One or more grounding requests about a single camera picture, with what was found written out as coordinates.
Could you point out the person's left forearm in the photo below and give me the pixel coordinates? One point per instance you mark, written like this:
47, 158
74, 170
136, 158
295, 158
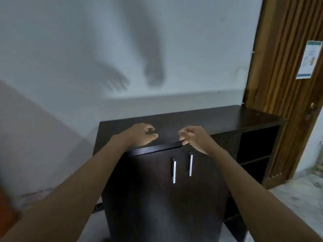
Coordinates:
75, 189

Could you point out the dark wooden cabinet door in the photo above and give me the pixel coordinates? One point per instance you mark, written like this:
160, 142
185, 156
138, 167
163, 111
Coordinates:
207, 189
151, 199

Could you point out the white paper notice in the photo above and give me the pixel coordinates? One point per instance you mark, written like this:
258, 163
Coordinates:
309, 60

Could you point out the dark wooden cabinet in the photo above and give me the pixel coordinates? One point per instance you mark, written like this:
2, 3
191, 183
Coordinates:
217, 118

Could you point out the person's right hand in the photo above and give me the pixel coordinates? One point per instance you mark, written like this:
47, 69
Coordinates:
199, 139

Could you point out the person's right forearm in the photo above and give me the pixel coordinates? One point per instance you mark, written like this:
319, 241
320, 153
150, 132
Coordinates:
252, 204

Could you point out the person's left hand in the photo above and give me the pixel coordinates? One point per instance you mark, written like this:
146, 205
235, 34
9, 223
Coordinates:
137, 137

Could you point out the brown wooden room door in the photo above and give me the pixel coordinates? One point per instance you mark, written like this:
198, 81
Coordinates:
282, 73

